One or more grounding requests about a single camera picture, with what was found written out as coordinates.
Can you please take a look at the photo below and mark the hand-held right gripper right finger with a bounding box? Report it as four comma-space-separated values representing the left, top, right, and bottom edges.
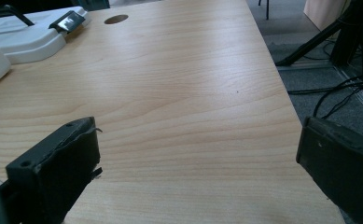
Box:
296, 116, 363, 224

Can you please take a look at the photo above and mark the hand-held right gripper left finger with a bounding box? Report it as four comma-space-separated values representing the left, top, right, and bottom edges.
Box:
5, 116, 104, 224

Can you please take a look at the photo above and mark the black metal stand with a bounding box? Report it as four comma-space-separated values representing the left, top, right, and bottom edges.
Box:
275, 0, 363, 102

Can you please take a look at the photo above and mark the white plastic base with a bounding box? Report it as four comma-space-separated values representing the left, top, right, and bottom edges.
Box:
0, 6, 92, 65

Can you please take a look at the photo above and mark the black clip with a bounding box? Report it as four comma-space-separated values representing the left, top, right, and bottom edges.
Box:
48, 10, 86, 34

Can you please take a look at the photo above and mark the light wooden panel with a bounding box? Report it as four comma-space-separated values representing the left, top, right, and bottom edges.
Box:
303, 0, 351, 32

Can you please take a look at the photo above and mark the black chair leg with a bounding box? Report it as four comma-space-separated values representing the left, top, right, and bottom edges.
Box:
258, 0, 271, 21

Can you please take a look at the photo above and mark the black cable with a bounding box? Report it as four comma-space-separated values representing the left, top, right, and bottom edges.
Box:
286, 76, 363, 119

